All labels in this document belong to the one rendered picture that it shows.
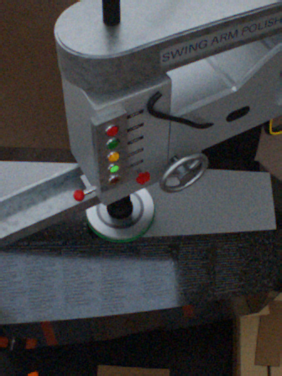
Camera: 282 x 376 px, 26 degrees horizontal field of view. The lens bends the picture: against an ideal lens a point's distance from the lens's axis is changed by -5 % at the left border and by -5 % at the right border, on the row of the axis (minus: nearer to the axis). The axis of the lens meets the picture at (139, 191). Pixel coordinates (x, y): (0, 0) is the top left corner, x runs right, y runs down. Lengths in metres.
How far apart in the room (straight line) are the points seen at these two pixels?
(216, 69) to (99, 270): 0.79
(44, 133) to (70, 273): 1.36
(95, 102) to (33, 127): 1.94
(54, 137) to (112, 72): 1.96
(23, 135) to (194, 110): 1.82
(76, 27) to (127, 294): 1.04
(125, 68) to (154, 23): 0.13
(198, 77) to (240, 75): 0.11
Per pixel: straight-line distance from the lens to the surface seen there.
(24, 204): 1.79
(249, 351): 2.49
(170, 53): 1.34
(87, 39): 1.31
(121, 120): 1.40
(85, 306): 2.09
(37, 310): 2.12
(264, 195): 2.12
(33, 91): 3.47
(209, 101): 1.60
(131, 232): 1.94
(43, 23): 3.89
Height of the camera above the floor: 2.58
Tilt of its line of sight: 58 degrees down
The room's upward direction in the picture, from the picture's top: straight up
